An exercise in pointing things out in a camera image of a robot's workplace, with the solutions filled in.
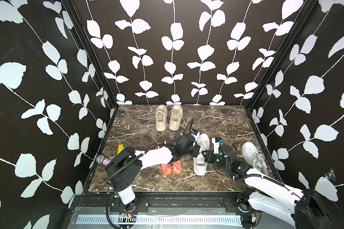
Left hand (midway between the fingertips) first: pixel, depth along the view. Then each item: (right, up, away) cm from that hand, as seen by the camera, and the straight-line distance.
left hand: (200, 145), depth 84 cm
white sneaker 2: (+31, -7, -4) cm, 32 cm away
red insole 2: (-14, -14, +2) cm, 20 cm away
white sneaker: (0, -10, -2) cm, 10 cm away
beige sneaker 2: (-15, +17, +22) cm, 31 cm away
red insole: (-20, -15, +2) cm, 25 cm away
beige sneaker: (-26, +20, +22) cm, 39 cm away
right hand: (0, -2, -3) cm, 4 cm away
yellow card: (-52, -4, +10) cm, 53 cm away
